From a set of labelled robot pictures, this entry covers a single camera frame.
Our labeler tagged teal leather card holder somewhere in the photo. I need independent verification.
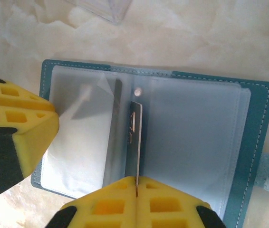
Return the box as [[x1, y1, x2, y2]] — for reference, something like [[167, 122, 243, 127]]
[[30, 59, 269, 228]]

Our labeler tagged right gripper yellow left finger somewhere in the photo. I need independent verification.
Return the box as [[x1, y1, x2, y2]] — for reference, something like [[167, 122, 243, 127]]
[[45, 176, 138, 228]]

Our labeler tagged white plastic card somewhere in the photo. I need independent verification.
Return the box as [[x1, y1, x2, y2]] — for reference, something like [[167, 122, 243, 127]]
[[40, 72, 116, 199]]

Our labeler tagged small black box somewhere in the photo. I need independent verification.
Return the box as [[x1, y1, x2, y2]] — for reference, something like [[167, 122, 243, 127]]
[[63, 0, 133, 25]]

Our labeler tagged black card gold lettering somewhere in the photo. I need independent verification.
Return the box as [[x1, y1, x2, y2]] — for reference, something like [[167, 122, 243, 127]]
[[125, 101, 144, 198]]

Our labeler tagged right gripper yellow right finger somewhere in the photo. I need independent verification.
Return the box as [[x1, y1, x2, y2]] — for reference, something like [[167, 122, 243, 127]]
[[136, 177, 227, 228]]

